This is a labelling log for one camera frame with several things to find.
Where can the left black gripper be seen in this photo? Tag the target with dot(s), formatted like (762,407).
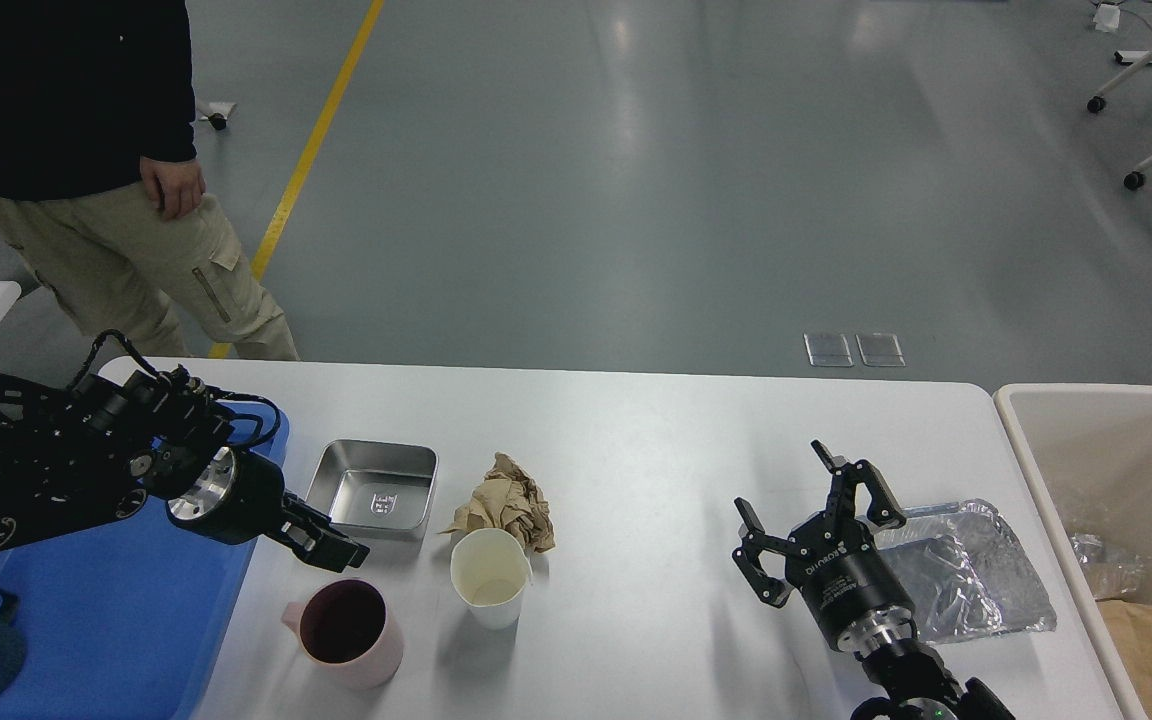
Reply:
(241,495)

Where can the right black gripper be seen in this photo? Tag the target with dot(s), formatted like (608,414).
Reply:
(841,585)

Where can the square stainless steel tray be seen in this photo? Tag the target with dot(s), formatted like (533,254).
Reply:
(373,489)

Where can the pink ribbed mug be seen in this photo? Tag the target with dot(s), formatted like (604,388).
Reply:
(350,631)

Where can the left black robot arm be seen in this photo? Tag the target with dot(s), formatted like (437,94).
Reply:
(95,452)

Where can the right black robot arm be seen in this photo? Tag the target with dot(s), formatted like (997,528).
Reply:
(916,682)

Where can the crumpled aluminium foil tray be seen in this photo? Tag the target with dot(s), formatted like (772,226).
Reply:
(967,573)

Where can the white paper cup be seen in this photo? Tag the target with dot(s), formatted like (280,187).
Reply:
(490,573)

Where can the left floor socket plate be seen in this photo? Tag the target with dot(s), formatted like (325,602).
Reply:
(828,350)

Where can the floor socket plate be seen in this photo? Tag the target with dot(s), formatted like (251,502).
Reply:
(828,350)
(880,350)

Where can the crumpled brown paper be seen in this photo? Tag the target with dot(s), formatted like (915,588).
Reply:
(508,499)

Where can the blue plastic tray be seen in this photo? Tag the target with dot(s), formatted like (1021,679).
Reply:
(122,621)

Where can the right floor socket plate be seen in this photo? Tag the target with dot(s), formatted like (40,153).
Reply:
(880,350)

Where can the clear plastic wrap in bin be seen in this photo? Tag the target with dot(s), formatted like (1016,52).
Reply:
(1113,570)

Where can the beige plastic waste bin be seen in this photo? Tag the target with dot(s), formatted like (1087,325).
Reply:
(1086,453)

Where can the grey office chair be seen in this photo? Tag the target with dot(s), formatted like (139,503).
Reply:
(216,113)

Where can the person in beige trousers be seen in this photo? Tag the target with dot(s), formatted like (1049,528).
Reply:
(101,192)

